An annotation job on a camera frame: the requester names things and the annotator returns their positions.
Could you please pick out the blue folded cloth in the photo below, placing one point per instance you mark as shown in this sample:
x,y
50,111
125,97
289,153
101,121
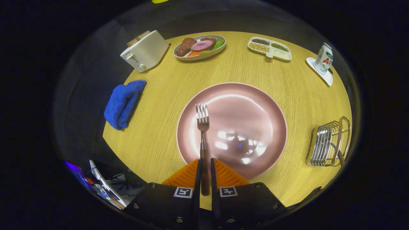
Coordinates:
x,y
123,105

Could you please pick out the green lettuce leaf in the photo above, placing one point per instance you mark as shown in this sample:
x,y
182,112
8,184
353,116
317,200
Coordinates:
x,y
219,43

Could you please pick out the toasted bread slice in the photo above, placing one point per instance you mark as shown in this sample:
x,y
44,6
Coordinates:
x,y
134,41
142,34

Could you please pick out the white divided bean dish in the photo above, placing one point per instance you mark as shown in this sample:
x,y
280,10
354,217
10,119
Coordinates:
x,y
282,56

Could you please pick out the white plastic drink bottle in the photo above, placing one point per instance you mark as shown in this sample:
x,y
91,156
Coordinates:
x,y
324,59

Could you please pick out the brown meat piece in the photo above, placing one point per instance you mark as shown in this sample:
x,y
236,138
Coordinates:
x,y
186,46

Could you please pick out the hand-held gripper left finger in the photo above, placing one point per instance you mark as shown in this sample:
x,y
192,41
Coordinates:
x,y
197,185

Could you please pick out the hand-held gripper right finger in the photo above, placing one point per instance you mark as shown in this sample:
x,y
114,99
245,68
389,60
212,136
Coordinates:
x,y
214,188

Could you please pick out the grey oval food plate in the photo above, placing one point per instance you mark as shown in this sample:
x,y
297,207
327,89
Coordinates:
x,y
204,57

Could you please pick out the pink ham slice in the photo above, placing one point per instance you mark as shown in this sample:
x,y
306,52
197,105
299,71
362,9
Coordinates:
x,y
203,45

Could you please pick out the pink round plate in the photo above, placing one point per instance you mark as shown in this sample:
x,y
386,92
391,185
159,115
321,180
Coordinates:
x,y
243,111

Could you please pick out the white toaster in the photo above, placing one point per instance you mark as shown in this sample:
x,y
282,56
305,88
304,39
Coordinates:
x,y
147,52

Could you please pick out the orange carrot slice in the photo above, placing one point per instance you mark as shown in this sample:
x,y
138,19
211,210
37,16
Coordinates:
x,y
193,54

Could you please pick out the laptop with purple screen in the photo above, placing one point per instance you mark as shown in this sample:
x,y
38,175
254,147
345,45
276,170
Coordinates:
x,y
76,172

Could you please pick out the white square coaster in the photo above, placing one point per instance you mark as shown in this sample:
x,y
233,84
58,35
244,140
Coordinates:
x,y
326,79

